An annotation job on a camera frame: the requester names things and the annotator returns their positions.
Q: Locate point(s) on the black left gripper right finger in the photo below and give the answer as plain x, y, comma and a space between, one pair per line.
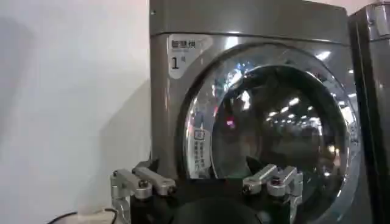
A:
274, 182

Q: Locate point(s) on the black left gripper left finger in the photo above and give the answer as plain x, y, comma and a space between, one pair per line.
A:
143, 182

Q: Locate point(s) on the round glass dryer door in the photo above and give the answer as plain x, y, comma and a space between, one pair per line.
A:
271, 128

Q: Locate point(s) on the grey dryer numbered one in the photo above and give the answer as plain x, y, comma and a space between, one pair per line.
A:
250, 91

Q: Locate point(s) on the grey dryer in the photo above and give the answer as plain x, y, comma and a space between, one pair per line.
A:
373, 106

